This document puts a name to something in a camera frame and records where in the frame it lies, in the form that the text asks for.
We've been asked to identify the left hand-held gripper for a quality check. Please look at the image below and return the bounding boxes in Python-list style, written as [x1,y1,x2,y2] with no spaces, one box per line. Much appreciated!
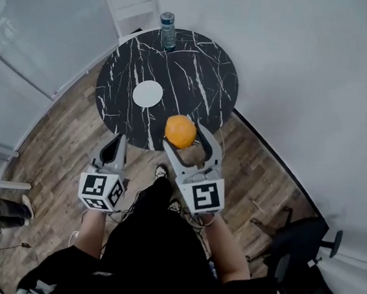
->
[76,129,132,215]

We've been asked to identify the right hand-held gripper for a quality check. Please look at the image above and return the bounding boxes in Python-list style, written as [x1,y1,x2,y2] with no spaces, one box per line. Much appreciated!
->
[155,116,233,219]

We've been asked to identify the orange egg-shaped object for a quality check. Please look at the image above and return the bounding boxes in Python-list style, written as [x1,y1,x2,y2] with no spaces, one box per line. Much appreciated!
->
[163,113,200,151]

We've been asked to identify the white plate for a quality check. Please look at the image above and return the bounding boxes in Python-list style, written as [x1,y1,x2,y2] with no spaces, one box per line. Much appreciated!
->
[131,78,165,110]

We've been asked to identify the person's left forearm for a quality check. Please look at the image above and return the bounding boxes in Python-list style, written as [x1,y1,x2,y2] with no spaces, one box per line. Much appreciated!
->
[73,207,116,261]

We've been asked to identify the person's right forearm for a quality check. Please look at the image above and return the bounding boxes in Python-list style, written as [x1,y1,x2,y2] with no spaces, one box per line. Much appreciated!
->
[199,212,259,287]

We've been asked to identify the person's patterned shoe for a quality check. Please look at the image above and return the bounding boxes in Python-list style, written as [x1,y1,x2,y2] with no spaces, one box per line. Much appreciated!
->
[167,198,183,213]
[154,163,170,182]

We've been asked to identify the person's black clothing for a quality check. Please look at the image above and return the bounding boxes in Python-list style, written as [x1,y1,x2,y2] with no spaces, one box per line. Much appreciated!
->
[15,162,290,294]

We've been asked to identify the clear water bottle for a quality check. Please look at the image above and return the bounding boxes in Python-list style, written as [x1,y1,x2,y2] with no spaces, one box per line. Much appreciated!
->
[156,10,180,53]

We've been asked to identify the white chair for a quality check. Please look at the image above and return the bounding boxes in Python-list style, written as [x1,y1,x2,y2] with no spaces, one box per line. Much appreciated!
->
[100,0,164,49]

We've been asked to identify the frosted glass partition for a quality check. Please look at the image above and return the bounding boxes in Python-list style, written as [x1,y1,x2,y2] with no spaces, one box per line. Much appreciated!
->
[0,0,123,107]

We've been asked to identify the black office chair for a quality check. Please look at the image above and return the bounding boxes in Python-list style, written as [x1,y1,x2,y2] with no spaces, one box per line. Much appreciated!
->
[242,210,350,294]

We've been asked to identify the thin grey cable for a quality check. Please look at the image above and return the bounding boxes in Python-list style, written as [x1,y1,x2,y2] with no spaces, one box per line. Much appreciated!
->
[215,128,229,158]

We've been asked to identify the black cable bundle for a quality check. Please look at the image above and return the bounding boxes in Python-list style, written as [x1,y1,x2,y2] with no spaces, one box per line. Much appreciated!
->
[109,177,144,226]

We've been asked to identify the black floor cable with adapter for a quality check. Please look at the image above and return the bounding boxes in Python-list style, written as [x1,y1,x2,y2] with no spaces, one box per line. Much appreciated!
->
[0,239,34,259]

